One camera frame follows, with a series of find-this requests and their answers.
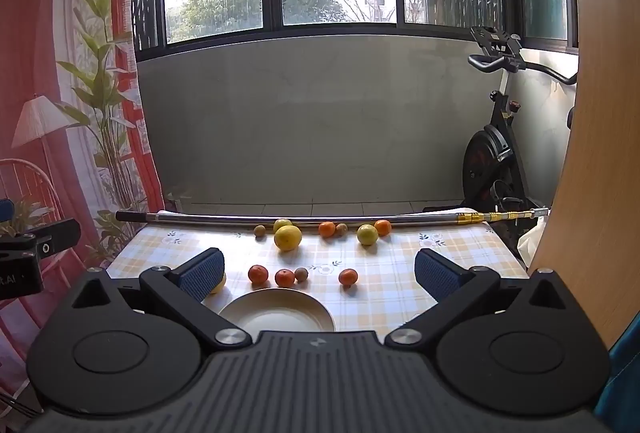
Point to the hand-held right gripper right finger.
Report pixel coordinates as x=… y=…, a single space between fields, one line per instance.
x=437 y=275

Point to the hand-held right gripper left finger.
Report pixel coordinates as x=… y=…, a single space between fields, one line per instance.
x=202 y=273

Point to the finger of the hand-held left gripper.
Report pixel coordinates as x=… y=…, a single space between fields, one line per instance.
x=60 y=237
x=5 y=211

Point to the round yellow-green citrus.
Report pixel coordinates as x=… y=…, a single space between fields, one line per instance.
x=367 y=234

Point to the small orange mandarin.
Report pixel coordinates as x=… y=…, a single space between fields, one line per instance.
x=348 y=277
x=327 y=229
x=284 y=277
x=383 y=226
x=258 y=274

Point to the cream round plate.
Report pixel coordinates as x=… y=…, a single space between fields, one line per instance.
x=280 y=313

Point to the large yellow lemon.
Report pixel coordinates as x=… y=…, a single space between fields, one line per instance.
x=288 y=239

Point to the small brown kiwi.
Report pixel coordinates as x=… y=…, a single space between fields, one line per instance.
x=342 y=229
x=259 y=231
x=301 y=274

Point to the small yellow fruit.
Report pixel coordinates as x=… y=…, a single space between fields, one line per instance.
x=219 y=287

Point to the yellow checked floral tablecloth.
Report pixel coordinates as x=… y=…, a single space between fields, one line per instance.
x=390 y=258

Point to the telescopic metal pole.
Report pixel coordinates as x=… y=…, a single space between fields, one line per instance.
x=225 y=218

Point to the small yellow-green lemon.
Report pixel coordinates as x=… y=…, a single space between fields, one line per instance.
x=282 y=223

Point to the white plastic bag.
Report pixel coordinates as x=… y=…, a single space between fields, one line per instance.
x=537 y=238

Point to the black exercise bike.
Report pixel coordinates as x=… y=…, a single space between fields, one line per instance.
x=492 y=153

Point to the printed backdrop curtain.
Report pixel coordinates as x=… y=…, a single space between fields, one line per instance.
x=75 y=63

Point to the wooden board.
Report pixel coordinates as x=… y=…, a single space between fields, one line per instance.
x=600 y=163

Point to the blue cloth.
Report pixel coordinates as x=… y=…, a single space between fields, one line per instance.
x=625 y=388

